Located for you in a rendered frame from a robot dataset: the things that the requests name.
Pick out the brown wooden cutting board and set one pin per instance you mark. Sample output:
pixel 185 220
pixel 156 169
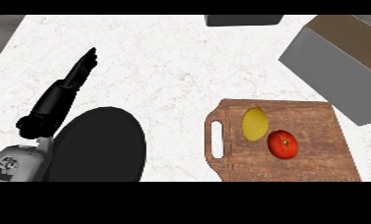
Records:
pixel 309 165

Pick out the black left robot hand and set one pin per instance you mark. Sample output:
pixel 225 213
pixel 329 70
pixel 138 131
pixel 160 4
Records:
pixel 53 103

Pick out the dark grey appliance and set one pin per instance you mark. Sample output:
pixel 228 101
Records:
pixel 243 20

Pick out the grey and brown cardboard box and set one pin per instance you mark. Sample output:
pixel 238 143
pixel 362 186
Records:
pixel 332 67

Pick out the red tomato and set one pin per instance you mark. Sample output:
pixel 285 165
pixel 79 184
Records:
pixel 282 144

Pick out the yellow lemon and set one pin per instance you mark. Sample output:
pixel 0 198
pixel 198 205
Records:
pixel 254 123

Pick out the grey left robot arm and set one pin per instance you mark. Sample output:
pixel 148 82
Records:
pixel 20 164

